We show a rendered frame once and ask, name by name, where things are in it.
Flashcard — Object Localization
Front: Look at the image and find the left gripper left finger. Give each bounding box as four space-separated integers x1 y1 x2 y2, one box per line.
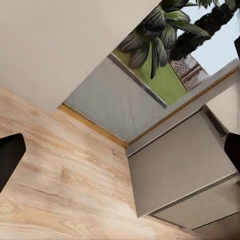
0 133 26 193

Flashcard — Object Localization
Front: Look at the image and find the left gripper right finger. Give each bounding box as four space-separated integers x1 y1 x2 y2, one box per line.
224 132 240 172

